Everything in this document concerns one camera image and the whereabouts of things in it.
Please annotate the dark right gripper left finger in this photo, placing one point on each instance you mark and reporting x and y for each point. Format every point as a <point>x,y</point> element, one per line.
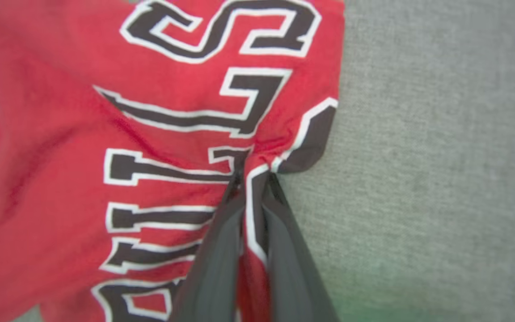
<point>213,286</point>

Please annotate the red Bulls jersey shirt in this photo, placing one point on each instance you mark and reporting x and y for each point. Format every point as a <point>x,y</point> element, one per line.
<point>61,134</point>

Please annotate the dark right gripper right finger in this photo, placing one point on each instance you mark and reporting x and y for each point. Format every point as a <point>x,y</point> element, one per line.
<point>293,286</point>

